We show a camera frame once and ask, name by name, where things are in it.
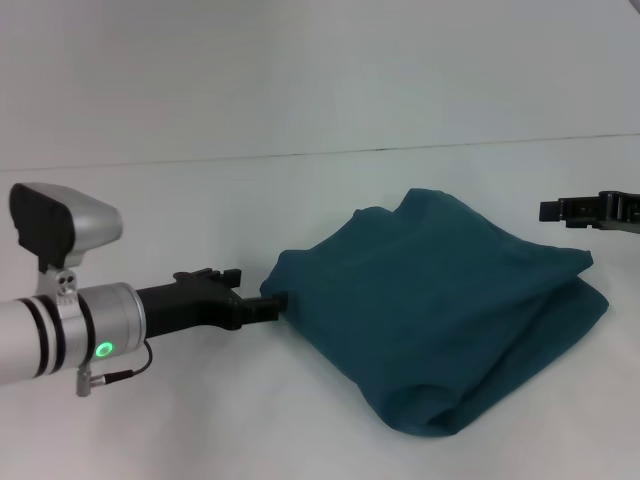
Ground dark left arm cable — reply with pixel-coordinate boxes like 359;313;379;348
89;342;154;386

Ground blue shirt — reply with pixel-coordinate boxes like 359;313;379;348
259;187;612;438

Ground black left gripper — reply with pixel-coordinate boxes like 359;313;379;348
133;268;290;342

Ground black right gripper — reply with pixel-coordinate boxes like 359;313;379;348
539;189;640;234

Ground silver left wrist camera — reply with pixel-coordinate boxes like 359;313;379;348
9;182;124;307

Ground silver elbow plug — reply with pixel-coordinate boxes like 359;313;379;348
74;364;97;398

